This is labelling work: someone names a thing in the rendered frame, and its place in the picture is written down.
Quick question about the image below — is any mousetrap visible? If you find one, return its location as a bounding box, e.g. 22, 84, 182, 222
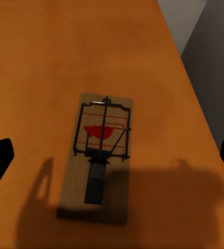
56, 93, 134, 226

